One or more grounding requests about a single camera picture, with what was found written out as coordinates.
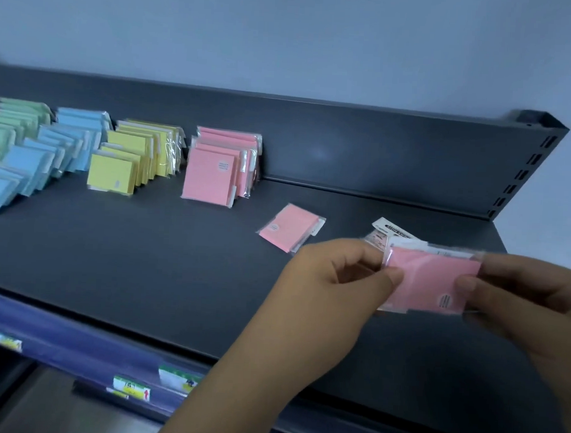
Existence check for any person's right hand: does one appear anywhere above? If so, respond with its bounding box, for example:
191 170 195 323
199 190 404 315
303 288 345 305
451 252 571 365

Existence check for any person's left hand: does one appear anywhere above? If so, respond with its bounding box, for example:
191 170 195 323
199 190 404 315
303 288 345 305
245 234 406 395

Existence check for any pink sticky note packet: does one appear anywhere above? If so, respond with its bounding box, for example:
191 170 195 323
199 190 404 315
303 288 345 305
378 243 484 318
362 216 429 267
255 201 327 257

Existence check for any person's right forearm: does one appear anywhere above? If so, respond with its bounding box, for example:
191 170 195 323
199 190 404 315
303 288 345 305
527 336 571 433

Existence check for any person's left forearm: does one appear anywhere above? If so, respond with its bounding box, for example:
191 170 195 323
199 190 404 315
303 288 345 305
154 312 331 433

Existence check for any row of pink note packets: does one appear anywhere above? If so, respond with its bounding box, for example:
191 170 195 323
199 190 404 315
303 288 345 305
180 125 264 211

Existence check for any dark grey metal shelf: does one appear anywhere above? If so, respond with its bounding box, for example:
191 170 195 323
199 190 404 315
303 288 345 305
0 62 571 433

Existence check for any green and white price label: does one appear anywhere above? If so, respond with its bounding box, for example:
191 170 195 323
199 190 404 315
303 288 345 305
157 364 205 396

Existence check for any yellow and green price label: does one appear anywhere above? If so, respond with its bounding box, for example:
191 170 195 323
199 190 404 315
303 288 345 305
111 375 152 403

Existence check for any row of yellow note packets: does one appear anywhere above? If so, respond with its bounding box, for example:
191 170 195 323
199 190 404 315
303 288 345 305
85 116 189 200

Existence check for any row of blue note packets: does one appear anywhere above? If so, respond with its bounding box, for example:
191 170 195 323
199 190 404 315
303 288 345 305
0 104 114 225

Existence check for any white and yellow price label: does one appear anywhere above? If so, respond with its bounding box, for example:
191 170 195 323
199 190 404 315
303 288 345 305
0 332 24 353

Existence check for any row of green note packets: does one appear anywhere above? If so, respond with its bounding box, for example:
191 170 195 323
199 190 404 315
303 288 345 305
0 96 55 172

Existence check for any blue shelf price rail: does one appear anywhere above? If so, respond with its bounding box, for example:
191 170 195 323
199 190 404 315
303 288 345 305
0 288 457 433

